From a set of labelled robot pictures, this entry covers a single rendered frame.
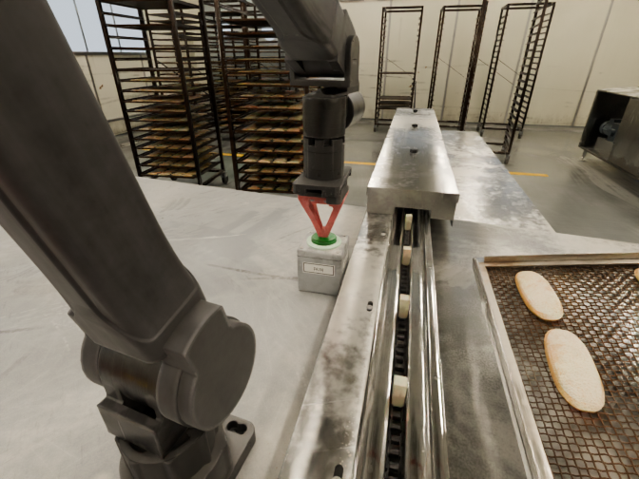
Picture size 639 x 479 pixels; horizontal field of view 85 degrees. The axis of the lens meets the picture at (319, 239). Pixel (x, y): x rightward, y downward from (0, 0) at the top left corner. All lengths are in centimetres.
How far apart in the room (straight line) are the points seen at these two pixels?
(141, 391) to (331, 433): 16
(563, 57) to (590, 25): 51
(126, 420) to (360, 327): 26
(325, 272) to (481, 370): 24
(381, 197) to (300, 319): 33
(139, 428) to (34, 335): 35
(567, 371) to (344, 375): 20
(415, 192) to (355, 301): 32
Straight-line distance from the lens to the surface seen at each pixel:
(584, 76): 773
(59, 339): 60
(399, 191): 73
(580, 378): 40
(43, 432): 49
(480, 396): 46
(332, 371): 39
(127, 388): 29
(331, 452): 34
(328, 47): 42
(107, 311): 22
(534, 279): 52
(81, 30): 628
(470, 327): 55
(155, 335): 23
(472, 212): 94
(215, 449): 35
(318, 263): 53
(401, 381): 38
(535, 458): 34
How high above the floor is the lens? 116
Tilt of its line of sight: 28 degrees down
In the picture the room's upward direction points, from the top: straight up
